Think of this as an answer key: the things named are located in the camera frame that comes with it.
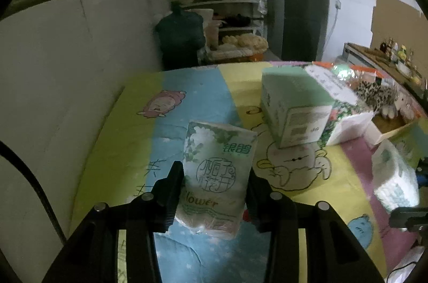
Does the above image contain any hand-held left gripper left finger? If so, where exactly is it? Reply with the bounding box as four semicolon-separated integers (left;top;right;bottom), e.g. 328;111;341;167
42;161;184;283

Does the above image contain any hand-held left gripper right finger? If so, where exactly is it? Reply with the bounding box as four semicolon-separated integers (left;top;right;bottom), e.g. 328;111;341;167
247;171;385;283

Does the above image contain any floral tissue pack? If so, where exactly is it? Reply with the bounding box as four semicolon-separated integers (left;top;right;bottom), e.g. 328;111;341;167
175;121;258;240
391;119;428;168
371;139;420;212

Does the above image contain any orange-rimmed cardboard tray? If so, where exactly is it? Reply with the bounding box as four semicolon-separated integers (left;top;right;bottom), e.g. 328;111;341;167
312;61;428;146

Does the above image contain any white patterned cloth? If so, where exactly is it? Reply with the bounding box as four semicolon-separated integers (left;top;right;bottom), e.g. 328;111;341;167
395;92;422;120

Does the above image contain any leopard print cloth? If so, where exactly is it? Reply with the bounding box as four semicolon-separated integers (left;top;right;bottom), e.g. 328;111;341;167
354;81;402;118

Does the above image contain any mint green sponge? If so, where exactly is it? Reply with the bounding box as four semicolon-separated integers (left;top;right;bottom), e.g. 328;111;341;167
329;63;355;80

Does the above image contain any colourful cartoon printed blanket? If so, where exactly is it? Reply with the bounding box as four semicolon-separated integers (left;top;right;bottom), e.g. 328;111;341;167
68;61;428;283

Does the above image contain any floral tissue box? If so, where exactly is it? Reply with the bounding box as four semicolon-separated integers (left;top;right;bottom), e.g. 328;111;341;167
304;64;374;146

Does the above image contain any mint green tissue box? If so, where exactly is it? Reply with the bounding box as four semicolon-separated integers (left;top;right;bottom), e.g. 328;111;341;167
261;66;335;150

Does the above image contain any group of condiment bottles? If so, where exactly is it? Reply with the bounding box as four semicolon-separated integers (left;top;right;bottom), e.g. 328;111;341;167
379;37;415;61

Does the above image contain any kitchen counter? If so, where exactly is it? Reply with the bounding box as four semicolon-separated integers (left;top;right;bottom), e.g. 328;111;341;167
343;42;428;100

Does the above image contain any large blue water jug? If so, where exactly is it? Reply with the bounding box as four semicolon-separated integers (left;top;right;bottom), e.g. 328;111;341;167
154;1;206;71

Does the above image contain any white plastic bucket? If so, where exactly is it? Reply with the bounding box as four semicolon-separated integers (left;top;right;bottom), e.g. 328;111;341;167
204;21;221;48

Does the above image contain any black frying pan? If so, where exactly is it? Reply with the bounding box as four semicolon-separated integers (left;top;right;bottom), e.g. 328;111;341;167
221;14;261;27

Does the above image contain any dark grey refrigerator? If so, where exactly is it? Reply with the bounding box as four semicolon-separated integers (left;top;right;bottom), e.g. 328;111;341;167
266;0;330;62

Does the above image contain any black cable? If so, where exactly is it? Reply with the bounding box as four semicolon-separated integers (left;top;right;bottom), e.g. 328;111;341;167
0;140;67;245

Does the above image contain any cardboard sheet on wall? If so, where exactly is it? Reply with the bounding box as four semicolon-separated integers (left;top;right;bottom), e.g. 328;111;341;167
370;0;425;51

